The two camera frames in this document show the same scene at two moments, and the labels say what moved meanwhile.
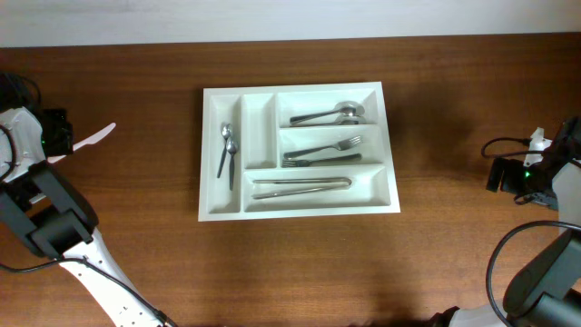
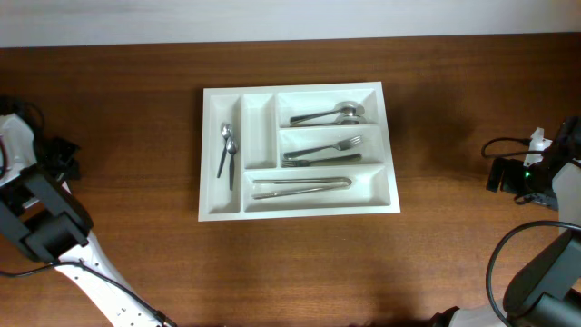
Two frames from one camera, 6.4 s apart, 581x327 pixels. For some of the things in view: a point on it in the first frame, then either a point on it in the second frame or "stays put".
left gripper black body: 59,133 to 60,152
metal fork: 308,163 stays put
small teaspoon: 226,133 stays put
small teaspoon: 231,148 stays put
